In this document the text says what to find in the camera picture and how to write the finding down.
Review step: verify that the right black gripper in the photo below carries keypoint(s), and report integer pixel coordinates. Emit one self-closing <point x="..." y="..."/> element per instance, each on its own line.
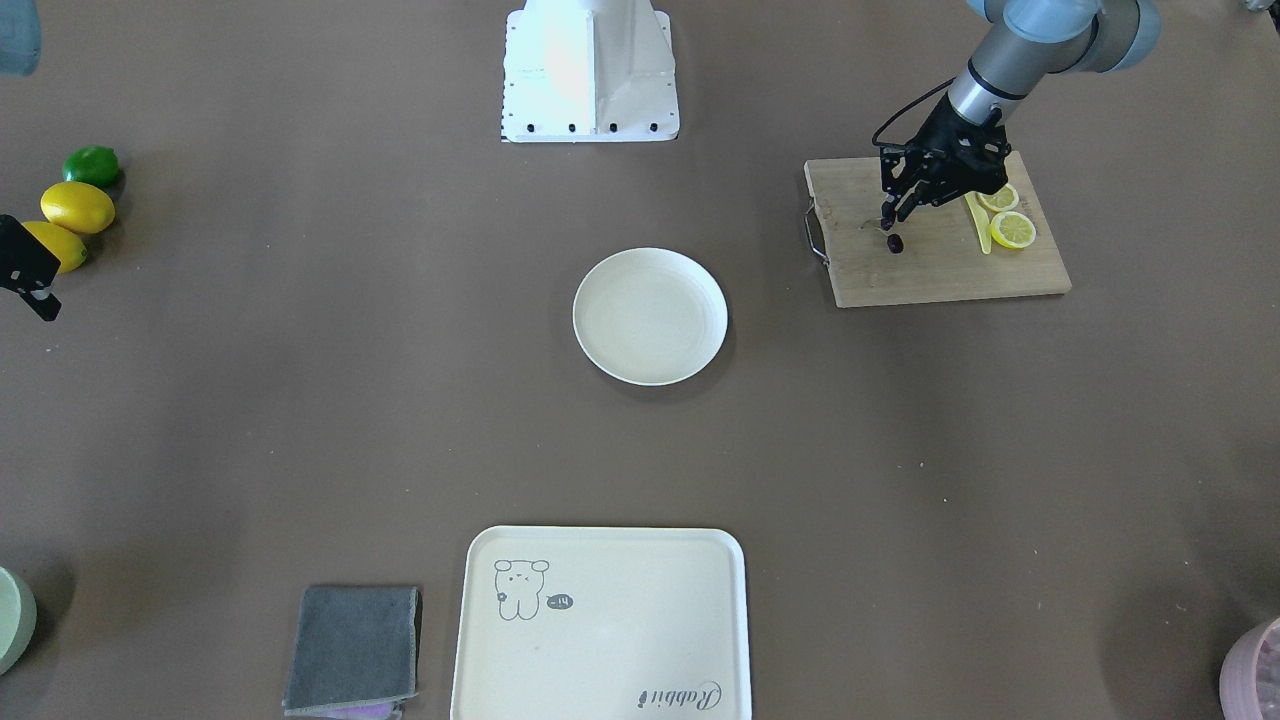
<point x="27" y="270"/>

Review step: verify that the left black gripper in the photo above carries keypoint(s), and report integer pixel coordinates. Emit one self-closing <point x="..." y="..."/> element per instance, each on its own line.
<point x="943" y="131"/>

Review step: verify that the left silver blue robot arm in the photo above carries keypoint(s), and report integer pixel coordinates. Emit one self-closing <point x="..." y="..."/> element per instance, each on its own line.
<point x="1029" y="40"/>

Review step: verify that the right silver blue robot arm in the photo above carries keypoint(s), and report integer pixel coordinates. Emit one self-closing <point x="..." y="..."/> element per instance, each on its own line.
<point x="20" y="45"/>

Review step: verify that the cream rabbit tray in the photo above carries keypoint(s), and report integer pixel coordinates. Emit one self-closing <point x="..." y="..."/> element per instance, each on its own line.
<point x="603" y="623"/>

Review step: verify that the yellow lemon outer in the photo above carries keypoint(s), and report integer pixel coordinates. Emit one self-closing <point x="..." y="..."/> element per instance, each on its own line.
<point x="65" y="245"/>

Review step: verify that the wooden cutting board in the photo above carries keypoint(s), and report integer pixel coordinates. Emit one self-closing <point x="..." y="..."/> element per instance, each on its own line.
<point x="941" y="262"/>

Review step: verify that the yellow plastic knife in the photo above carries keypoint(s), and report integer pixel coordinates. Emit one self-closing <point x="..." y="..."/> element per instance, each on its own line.
<point x="980" y="219"/>

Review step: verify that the lemon slice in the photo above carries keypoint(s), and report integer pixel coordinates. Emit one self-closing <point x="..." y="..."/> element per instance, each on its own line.
<point x="1006" y="198"/>
<point x="1013" y="230"/>

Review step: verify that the yellow lemon near lime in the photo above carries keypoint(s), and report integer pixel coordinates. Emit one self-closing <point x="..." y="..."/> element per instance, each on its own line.
<point x="80" y="207"/>

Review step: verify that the green lime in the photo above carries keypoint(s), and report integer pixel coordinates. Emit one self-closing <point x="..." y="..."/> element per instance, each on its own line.
<point x="92" y="164"/>

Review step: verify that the cream round plate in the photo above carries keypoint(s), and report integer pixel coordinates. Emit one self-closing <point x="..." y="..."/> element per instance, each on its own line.
<point x="650" y="317"/>

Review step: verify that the mint green bowl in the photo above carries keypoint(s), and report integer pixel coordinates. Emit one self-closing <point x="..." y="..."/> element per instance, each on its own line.
<point x="18" y="618"/>

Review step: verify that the grey folded cloth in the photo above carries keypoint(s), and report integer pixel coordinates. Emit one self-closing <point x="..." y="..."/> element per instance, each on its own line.
<point x="355" y="652"/>

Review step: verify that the pink ice bowl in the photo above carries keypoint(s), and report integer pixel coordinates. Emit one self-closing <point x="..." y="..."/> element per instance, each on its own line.
<point x="1249" y="676"/>

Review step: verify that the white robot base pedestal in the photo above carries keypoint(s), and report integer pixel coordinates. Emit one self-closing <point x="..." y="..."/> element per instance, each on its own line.
<point x="589" y="72"/>

